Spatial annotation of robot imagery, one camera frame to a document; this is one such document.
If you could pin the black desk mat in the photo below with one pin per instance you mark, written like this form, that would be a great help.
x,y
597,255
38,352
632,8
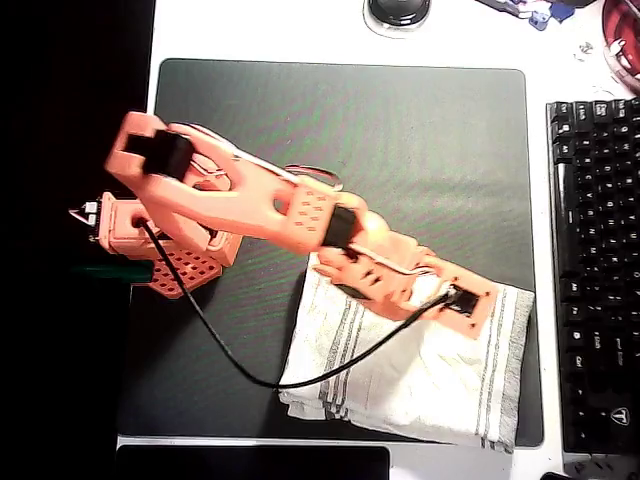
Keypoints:
x,y
350,125

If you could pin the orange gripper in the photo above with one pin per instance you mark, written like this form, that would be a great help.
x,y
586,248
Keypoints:
x,y
361,286

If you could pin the green clamp bar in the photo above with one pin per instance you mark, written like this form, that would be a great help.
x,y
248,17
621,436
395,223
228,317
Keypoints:
x,y
115,272

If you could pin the black keyboard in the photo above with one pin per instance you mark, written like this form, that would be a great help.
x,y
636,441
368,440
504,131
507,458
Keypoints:
x,y
600,275

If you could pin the orange camera mount with board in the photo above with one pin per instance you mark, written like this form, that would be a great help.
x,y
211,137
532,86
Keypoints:
x,y
480,320

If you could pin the small black corner object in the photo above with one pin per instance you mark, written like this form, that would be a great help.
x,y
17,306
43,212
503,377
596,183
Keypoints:
x,y
552,476

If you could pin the red bowl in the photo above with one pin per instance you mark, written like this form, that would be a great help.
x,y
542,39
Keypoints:
x,y
625,45

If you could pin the white striped towel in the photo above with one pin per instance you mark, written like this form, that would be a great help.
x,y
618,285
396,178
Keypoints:
x,y
425,380

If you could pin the black round device clear base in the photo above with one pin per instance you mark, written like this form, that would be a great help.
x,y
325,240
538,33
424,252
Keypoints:
x,y
397,12

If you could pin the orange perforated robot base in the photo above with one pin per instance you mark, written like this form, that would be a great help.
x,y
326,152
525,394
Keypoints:
x,y
185,275

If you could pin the small blue object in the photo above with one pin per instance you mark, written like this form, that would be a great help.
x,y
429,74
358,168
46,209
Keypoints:
x,y
539,21

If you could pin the dark blue object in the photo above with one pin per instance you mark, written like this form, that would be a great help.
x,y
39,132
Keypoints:
x,y
562,10

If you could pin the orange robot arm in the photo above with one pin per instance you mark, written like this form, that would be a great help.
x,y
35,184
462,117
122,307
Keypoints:
x,y
225,210

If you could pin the controller board white connector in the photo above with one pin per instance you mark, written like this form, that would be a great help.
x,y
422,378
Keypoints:
x,y
92,207

